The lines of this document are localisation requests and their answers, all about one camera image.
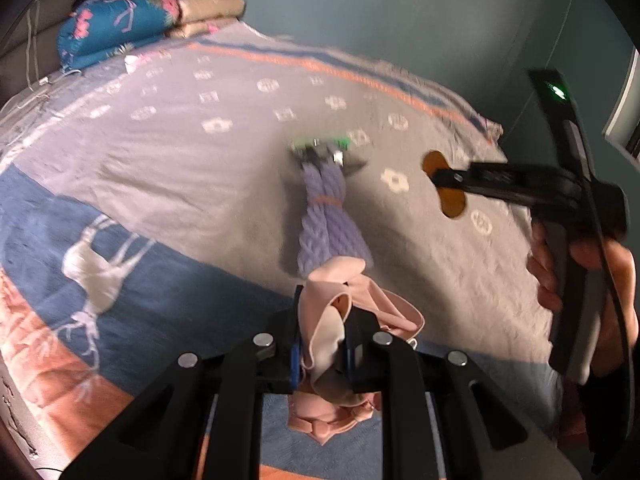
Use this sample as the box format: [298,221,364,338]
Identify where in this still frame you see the grey flower printed blanket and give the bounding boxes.
[0,22,566,480]

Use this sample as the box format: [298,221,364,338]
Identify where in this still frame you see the purple striped cloth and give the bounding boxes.
[297,162,373,276]

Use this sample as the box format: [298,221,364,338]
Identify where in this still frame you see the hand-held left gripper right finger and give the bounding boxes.
[345,309,593,480]

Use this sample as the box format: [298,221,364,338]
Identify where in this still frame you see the white window frame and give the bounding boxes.
[602,47,640,157]

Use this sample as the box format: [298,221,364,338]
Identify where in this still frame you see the white charging cable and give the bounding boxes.
[25,2,66,92]

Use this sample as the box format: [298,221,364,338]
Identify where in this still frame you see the green silver snack wrapper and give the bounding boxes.
[291,135,368,173]

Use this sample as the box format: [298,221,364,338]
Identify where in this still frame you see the beige folded pillows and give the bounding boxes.
[167,0,247,40]

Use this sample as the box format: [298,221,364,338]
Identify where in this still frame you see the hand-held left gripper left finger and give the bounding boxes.
[60,285,306,480]

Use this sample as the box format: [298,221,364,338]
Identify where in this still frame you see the pink cloth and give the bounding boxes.
[287,256,426,446]

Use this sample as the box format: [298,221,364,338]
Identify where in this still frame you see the floral bed sheet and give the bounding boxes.
[477,114,505,147]

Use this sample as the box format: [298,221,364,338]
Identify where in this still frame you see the person's right forearm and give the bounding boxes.
[555,350,640,476]

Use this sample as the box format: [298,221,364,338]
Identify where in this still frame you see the thin wall cable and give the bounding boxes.
[505,0,576,147]

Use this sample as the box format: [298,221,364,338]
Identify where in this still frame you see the folded blue floral quilt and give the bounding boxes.
[57,0,183,72]

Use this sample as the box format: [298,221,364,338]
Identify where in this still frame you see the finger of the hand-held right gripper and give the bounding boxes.
[430,161,532,207]

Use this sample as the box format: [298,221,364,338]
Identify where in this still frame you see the person's right hand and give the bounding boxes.
[527,220,640,377]

